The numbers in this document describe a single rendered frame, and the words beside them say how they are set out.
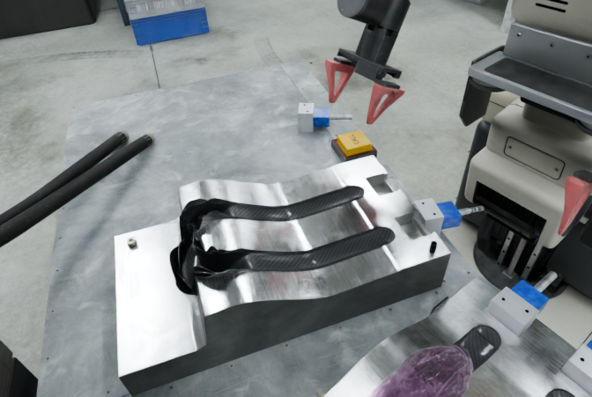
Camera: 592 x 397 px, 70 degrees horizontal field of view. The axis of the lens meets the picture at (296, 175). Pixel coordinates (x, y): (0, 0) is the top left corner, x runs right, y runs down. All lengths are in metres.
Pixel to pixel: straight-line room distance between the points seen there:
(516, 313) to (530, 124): 0.46
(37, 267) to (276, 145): 1.38
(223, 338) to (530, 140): 0.70
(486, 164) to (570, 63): 0.28
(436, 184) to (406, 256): 1.50
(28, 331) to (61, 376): 1.18
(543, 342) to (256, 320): 0.39
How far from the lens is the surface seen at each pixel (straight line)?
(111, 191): 1.01
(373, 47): 0.74
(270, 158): 0.99
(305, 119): 1.04
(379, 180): 0.82
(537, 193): 1.00
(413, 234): 0.75
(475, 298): 0.70
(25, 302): 2.04
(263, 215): 0.72
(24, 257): 2.21
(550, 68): 0.89
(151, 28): 3.79
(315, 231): 0.71
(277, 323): 0.64
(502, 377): 0.65
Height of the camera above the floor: 1.41
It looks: 41 degrees down
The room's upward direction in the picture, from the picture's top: 4 degrees counter-clockwise
